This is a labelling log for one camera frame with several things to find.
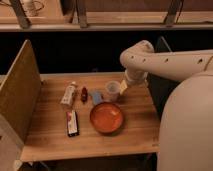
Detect white tube bottle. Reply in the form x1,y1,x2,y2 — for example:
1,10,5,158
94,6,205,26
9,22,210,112
60,81,77,106

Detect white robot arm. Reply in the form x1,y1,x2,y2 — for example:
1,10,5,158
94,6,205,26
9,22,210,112
120,40,213,171

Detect orange bowl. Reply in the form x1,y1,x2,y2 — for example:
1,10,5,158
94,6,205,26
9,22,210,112
90,102,124,134

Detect clear plastic cup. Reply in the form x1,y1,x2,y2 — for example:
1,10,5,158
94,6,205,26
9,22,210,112
105,81,120,102

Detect white cup on shelf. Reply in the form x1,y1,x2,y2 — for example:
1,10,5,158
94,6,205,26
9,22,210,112
23,0,37,17

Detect blue sponge piece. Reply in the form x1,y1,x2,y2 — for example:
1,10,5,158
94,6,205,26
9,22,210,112
90,91,103,105

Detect left wooden side panel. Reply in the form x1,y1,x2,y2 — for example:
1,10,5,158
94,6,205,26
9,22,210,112
0,40,41,171

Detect wooden shelf rail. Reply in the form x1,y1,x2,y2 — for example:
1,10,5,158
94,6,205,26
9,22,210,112
0,0,213,33

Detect right dark side panel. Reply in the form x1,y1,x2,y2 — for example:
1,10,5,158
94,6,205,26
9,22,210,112
148,36,171,118

